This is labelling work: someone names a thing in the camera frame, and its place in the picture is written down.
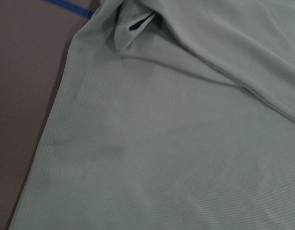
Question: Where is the sage green long-sleeve shirt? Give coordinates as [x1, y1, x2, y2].
[10, 0, 295, 230]

